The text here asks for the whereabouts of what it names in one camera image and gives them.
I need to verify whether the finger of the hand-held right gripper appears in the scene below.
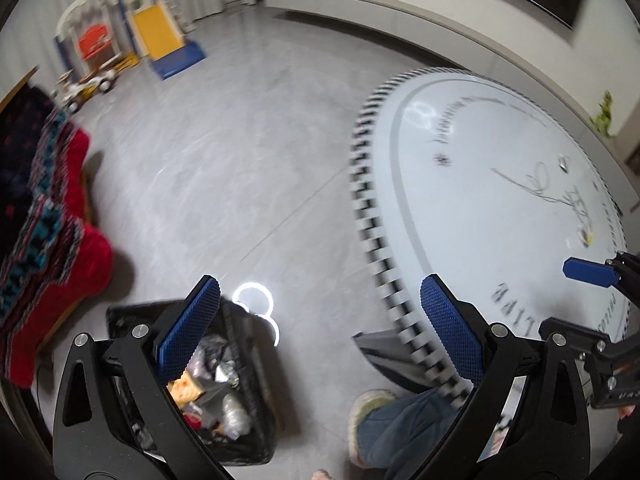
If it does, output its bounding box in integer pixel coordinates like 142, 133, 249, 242
539, 317, 640, 362
562, 251, 640, 307

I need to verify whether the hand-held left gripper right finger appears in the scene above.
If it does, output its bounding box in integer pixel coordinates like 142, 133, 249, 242
410, 275, 592, 480

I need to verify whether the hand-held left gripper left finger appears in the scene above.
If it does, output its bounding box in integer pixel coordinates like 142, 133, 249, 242
52, 275, 231, 480

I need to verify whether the black bag-lined trash bin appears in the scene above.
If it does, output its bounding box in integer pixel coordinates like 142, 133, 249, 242
106, 297, 282, 466

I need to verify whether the clear plastic bag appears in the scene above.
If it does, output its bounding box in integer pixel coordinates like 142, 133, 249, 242
220, 392, 252, 436

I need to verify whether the person's right forearm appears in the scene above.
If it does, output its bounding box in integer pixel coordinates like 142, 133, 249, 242
617, 404, 640, 437

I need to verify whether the silver foil wrapper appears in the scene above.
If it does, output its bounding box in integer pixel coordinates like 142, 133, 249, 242
212, 357, 241, 386

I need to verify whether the yellow snack packet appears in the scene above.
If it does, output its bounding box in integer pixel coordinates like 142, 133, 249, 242
167, 370, 206, 408

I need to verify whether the person's jeans leg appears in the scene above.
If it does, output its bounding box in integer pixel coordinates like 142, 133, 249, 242
357, 389, 512, 480

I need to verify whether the round white checker-edged table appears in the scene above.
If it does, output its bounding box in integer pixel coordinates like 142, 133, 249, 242
347, 67, 630, 411

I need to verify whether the green potted plant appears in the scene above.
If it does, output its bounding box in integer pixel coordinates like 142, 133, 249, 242
590, 90, 617, 137

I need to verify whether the red and navy printed blanket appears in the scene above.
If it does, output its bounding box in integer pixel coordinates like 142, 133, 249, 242
0, 85, 115, 390

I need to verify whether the yellow toy car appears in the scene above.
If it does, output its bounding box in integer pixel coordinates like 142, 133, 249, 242
57, 67, 120, 101

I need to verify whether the white low television cabinet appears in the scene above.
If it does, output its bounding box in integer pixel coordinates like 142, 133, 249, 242
262, 0, 640, 153

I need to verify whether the yellow and blue toy slide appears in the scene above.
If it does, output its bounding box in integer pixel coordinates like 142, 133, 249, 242
121, 0, 208, 82

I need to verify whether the toy basketball hoop stand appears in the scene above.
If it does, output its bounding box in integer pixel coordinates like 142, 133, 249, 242
54, 0, 142, 83

